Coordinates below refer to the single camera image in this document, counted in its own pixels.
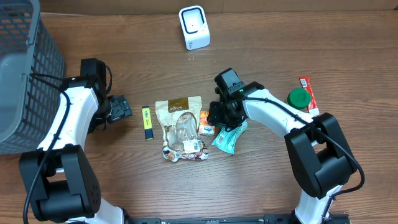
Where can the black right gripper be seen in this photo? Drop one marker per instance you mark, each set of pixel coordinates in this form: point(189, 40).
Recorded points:
point(217, 119)

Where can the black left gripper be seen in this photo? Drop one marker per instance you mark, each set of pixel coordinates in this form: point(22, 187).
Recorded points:
point(121, 109)

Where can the yellow glue stick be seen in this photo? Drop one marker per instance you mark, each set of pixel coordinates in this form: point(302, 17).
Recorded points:
point(147, 123)

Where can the teal wet wipes packet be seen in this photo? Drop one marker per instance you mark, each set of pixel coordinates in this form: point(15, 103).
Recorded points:
point(226, 141)

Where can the orange tissue packet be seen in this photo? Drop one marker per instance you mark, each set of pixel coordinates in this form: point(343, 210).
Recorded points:
point(205, 127)

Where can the brown white snack pouch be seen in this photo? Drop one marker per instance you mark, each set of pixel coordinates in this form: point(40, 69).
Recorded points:
point(180, 122)

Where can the green lid jar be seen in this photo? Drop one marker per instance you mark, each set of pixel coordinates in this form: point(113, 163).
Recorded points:
point(298, 98)

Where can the red snack stick packet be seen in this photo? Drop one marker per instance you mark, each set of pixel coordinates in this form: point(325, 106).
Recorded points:
point(312, 107)

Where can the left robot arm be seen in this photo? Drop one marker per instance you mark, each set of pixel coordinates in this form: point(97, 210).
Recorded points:
point(60, 183)

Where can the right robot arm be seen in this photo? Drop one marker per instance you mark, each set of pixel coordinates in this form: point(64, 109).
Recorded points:
point(321, 159)

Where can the white barcode scanner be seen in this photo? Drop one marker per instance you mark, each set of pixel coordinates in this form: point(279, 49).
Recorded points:
point(195, 28)

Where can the grey plastic mesh basket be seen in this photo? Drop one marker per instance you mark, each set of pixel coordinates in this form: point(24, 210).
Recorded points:
point(28, 106)

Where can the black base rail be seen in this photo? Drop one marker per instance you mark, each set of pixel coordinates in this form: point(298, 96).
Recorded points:
point(211, 221)

